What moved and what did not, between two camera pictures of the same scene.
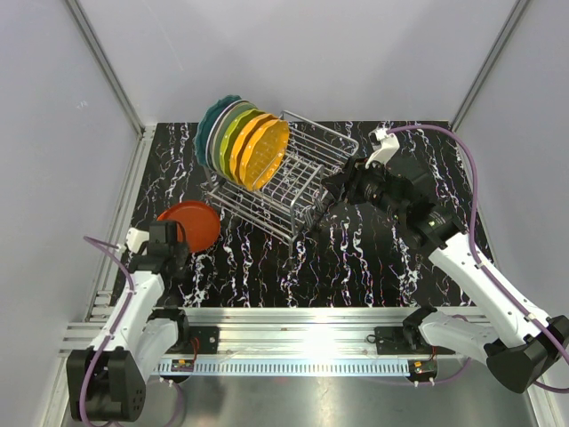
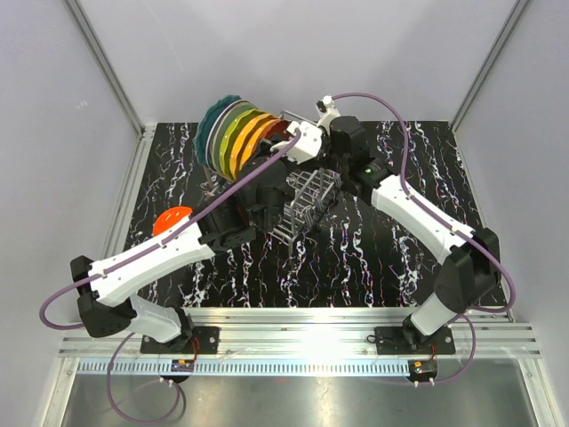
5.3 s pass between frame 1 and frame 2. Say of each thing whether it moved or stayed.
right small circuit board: stayed
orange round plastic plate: moved
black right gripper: moved
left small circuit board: stayed
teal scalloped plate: stayed
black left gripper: moved
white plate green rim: stayed
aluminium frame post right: stayed
